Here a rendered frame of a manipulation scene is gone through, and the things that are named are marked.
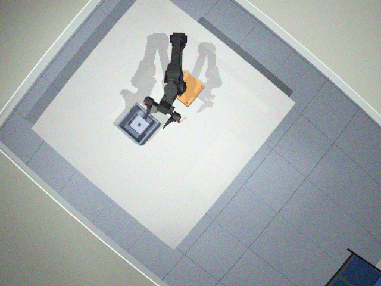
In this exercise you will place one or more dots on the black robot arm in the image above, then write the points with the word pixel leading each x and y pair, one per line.
pixel 174 75

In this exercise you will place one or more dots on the white square plate with hole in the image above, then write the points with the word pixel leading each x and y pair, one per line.
pixel 140 124

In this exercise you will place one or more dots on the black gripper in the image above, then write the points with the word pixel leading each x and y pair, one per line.
pixel 149 102

